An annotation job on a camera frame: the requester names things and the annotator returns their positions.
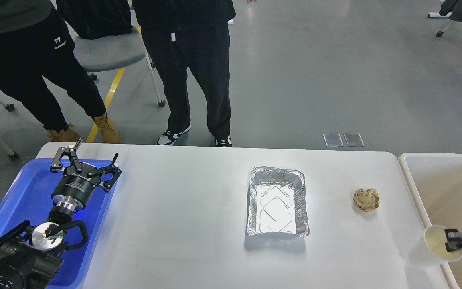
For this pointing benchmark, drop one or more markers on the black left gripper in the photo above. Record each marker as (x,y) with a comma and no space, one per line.
(79,180)

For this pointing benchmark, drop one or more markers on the white paper cup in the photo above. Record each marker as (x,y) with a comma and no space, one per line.
(431,250)

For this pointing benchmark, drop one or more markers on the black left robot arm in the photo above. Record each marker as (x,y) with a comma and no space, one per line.
(50,220)

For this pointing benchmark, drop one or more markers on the beige plastic bin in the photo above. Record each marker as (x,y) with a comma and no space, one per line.
(435,182)

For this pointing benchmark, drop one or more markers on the blue plastic tray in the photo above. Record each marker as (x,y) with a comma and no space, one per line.
(29,199)

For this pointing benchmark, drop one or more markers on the crumpled brown paper ball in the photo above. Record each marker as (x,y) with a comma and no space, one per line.
(367,200)

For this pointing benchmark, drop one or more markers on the grey office chair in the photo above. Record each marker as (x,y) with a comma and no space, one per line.
(113,52)

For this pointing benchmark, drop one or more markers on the person in black trousers left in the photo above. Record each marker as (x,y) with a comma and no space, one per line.
(35,45)

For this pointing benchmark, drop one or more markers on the person in black trousers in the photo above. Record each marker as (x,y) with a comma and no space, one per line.
(35,45)
(190,35)

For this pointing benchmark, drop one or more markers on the black bag on chair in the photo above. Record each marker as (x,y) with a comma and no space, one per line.
(94,19)

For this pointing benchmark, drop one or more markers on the floor socket plate right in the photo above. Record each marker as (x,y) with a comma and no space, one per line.
(354,140)

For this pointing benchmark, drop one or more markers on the floor socket plate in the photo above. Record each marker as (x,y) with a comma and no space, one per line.
(354,140)
(333,140)

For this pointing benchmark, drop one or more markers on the person in black trousers middle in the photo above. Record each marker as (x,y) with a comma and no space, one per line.
(190,35)

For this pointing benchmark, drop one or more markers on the floor socket plate left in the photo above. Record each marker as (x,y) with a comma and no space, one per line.
(333,140)

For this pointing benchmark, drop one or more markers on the aluminium foil tray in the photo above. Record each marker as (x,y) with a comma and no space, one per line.
(277,202)

